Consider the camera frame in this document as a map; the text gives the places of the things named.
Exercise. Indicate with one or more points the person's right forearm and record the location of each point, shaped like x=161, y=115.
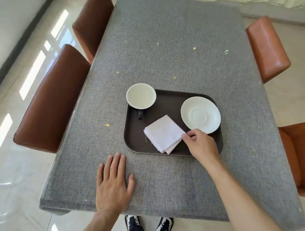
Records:
x=236, y=197

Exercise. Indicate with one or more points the white cloth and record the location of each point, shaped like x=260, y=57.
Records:
x=164, y=133

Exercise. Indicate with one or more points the person's left little finger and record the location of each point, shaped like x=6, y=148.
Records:
x=100, y=175

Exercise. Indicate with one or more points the black and white sneaker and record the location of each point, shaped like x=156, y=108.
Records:
x=133, y=223
x=165, y=223

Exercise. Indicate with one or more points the person's right hand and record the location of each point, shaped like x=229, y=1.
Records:
x=202, y=147

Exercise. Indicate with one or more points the brown leather chair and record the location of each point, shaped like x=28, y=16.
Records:
x=268, y=50
x=294, y=152
x=52, y=102
x=93, y=26

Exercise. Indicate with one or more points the person's left thumb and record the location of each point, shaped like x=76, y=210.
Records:
x=131, y=184

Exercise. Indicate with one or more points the grey tablecloth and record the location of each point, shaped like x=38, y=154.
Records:
x=166, y=47

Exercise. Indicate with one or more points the person's left middle finger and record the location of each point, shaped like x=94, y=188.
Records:
x=115, y=166

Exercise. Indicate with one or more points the white saucer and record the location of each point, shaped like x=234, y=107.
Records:
x=200, y=114

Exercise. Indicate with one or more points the person's left hand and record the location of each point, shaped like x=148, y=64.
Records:
x=112, y=192

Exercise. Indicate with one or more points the person's left forearm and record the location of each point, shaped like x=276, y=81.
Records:
x=104, y=222

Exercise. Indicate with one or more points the person's right thumb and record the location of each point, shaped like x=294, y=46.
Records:
x=186, y=138

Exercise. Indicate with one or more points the dark brown tray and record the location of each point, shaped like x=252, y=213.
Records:
x=166, y=107

